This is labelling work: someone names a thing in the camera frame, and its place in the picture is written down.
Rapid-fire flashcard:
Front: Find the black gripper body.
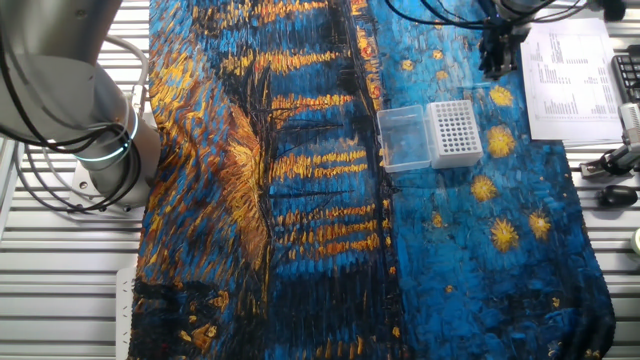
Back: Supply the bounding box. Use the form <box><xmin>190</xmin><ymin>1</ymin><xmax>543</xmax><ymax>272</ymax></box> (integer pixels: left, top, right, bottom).
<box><xmin>477</xmin><ymin>19</ymin><xmax>522</xmax><ymax>60</ymax></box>

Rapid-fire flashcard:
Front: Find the white pipette tip box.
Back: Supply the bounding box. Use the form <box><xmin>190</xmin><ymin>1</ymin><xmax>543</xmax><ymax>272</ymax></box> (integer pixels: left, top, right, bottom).
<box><xmin>376</xmin><ymin>98</ymin><xmax>485</xmax><ymax>174</ymax></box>

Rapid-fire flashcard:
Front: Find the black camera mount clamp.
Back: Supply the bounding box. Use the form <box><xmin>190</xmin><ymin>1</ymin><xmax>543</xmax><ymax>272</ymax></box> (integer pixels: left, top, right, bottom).
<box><xmin>579</xmin><ymin>143</ymin><xmax>640</xmax><ymax>179</ymax></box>

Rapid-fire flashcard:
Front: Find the white printed paper sheet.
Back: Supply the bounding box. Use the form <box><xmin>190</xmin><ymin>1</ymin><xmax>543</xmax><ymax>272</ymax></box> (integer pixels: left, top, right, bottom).
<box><xmin>520</xmin><ymin>18</ymin><xmax>625</xmax><ymax>148</ymax></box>

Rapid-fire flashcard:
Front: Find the white cable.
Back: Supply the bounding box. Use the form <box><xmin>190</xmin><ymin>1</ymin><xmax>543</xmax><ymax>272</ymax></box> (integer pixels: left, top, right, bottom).
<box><xmin>102</xmin><ymin>34</ymin><xmax>151</xmax><ymax>119</ymax></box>

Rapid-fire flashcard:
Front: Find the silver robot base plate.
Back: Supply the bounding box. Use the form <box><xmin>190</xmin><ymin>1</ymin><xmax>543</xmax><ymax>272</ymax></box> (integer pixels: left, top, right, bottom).
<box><xmin>67</xmin><ymin>159</ymin><xmax>151</xmax><ymax>214</ymax></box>

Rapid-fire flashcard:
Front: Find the black keyboard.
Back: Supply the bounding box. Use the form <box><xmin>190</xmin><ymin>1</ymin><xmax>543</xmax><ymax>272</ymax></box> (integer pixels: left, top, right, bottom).
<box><xmin>610</xmin><ymin>44</ymin><xmax>640</xmax><ymax>104</ymax></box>

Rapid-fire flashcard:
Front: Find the black computer mouse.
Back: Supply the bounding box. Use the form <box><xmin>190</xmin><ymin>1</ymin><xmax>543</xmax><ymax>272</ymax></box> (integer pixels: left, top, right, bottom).
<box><xmin>597</xmin><ymin>184</ymin><xmax>640</xmax><ymax>208</ymax></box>

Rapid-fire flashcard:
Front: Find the starry night print tablecloth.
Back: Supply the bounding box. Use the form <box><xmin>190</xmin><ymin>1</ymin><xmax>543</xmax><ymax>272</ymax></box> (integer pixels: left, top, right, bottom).
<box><xmin>127</xmin><ymin>0</ymin><xmax>617</xmax><ymax>360</ymax></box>

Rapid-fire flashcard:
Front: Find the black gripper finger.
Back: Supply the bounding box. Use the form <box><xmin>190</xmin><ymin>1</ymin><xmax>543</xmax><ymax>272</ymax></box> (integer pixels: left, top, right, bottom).
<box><xmin>499</xmin><ymin>47</ymin><xmax>520</xmax><ymax>76</ymax></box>
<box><xmin>480</xmin><ymin>49</ymin><xmax>502</xmax><ymax>82</ymax></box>

